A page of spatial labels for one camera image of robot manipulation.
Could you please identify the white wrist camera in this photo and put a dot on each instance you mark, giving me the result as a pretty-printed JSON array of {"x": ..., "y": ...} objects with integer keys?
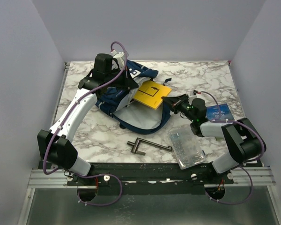
[
  {"x": 118, "y": 59},
  {"x": 193, "y": 94}
]

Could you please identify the aluminium rail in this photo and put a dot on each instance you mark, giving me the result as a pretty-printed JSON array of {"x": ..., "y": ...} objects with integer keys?
[{"x": 258, "y": 176}]

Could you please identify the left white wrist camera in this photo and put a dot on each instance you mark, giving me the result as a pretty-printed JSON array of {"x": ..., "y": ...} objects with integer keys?
[{"x": 118, "y": 59}]

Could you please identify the blue animal farm book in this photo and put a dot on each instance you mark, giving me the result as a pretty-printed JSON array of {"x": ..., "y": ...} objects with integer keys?
[{"x": 213, "y": 112}]

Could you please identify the navy blue student backpack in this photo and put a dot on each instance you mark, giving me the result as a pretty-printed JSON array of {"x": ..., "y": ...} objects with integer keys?
[{"x": 130, "y": 114}]

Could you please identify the clear plastic pencil case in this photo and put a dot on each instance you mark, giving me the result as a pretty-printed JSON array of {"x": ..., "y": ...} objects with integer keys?
[{"x": 186, "y": 147}]

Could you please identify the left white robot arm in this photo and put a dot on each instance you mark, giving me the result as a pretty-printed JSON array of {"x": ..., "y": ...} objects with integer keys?
[{"x": 55, "y": 144}]

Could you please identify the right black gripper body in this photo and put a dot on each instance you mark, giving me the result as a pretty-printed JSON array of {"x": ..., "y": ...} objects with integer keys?
[{"x": 186, "y": 111}]

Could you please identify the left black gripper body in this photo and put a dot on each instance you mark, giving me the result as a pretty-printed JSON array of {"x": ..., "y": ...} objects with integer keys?
[{"x": 118, "y": 83}]

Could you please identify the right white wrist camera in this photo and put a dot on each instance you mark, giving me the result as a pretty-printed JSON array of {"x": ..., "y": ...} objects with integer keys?
[{"x": 193, "y": 94}]

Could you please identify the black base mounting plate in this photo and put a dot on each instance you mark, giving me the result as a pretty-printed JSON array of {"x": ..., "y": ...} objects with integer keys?
[{"x": 110, "y": 177}]

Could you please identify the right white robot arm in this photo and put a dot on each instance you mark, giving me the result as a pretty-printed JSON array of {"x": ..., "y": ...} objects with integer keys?
[{"x": 242, "y": 139}]

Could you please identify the yellow notebook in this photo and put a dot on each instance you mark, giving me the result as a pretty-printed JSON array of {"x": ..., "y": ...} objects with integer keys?
[{"x": 150, "y": 94}]

